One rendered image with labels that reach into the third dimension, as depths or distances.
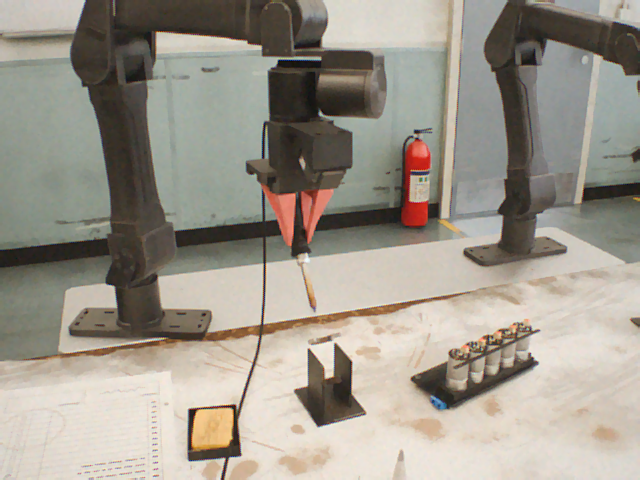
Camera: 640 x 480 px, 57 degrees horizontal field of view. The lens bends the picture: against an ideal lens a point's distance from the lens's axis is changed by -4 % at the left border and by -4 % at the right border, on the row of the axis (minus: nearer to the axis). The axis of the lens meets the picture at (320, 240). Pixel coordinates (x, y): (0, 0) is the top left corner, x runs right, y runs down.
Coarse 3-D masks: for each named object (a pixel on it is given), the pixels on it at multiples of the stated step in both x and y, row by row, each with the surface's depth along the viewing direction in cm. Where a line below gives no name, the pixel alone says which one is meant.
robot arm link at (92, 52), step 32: (96, 0) 68; (128, 0) 68; (160, 0) 67; (192, 0) 66; (224, 0) 64; (256, 0) 62; (288, 0) 61; (320, 0) 65; (96, 32) 70; (192, 32) 67; (224, 32) 65; (256, 32) 63; (320, 32) 66; (96, 64) 71
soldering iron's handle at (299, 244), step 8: (296, 200) 74; (296, 208) 73; (296, 216) 73; (296, 224) 73; (296, 232) 72; (304, 232) 73; (296, 240) 72; (304, 240) 73; (296, 248) 72; (304, 248) 72
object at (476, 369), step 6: (474, 354) 70; (480, 354) 70; (480, 360) 71; (474, 366) 71; (480, 366) 71; (468, 372) 71; (474, 372) 71; (480, 372) 71; (468, 378) 72; (474, 378) 71; (480, 378) 72
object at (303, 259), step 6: (300, 258) 72; (306, 258) 72; (300, 264) 72; (306, 264) 72; (306, 270) 72; (306, 276) 72; (306, 282) 72; (306, 288) 72; (312, 288) 72; (312, 294) 71; (312, 300) 71; (312, 306) 71
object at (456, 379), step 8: (456, 352) 70; (448, 360) 70; (456, 360) 69; (464, 360) 69; (448, 368) 70; (464, 368) 69; (448, 376) 70; (456, 376) 69; (464, 376) 70; (448, 384) 70; (456, 384) 70; (464, 384) 70
